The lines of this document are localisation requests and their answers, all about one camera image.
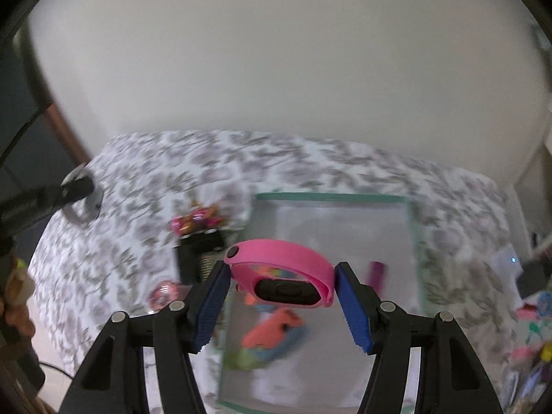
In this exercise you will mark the teal white shallow box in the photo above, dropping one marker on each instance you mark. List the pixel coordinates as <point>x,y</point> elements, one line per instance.
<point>288,346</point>

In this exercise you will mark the floral fleece blanket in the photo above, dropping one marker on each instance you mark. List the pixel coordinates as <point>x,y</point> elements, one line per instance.
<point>85,273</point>

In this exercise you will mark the round jar of orange bits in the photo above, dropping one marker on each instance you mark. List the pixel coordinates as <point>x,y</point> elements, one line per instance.
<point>163,294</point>

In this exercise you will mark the green paper piece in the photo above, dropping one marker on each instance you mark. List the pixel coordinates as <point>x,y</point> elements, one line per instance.
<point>245,359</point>

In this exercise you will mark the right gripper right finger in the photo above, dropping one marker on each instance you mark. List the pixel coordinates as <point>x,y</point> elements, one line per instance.
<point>451,377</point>

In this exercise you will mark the black power adapter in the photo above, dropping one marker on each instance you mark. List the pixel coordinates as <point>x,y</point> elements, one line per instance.
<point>196,253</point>

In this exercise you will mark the pink puppy toy figure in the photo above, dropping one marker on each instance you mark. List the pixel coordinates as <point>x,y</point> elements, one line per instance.
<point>200,218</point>

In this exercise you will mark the pink smart wristband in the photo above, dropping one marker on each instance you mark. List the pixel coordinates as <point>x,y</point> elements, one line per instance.
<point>282,273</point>

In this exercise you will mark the orange carrot knife toy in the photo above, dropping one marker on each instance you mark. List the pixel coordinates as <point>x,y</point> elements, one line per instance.
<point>271,332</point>

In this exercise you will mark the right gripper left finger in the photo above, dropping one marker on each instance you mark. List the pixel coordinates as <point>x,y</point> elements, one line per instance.
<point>111,378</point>

